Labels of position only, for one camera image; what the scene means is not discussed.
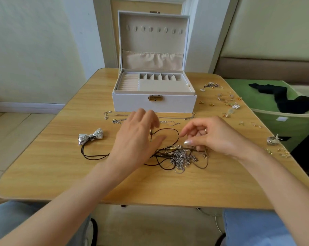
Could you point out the person's right hand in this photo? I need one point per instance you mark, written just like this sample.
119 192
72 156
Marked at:
221 138

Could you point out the person's left hand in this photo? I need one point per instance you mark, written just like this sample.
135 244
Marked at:
134 143

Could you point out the small earrings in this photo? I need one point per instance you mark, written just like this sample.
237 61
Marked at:
211 85

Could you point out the white jewelry box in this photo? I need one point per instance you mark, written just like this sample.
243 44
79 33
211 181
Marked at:
152 38

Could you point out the person's right forearm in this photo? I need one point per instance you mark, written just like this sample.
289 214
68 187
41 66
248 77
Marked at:
282 192

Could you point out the person's left forearm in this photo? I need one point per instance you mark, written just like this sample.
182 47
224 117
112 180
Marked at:
62 212

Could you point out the black cloth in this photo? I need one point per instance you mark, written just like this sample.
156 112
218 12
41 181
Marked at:
287 102

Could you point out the beige padded wall panel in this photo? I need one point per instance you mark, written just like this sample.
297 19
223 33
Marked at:
272 33

